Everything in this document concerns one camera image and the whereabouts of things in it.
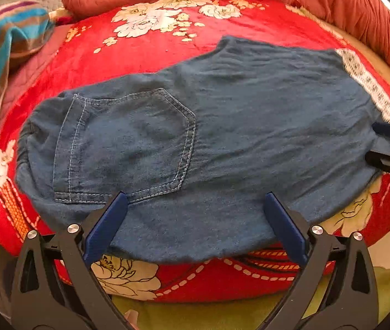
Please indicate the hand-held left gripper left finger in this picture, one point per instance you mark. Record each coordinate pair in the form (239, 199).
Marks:
(107, 223)

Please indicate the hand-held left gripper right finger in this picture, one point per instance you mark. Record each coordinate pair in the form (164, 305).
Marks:
(282, 220)

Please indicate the blue denim pants lace trim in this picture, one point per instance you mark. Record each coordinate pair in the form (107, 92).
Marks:
(232, 137)

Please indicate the green cloth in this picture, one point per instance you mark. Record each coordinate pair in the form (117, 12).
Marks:
(215, 314)

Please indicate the pink quilted pillow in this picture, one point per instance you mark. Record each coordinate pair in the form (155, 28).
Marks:
(33, 68)

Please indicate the red floral blanket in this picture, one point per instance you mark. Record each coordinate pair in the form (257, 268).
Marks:
(129, 51)

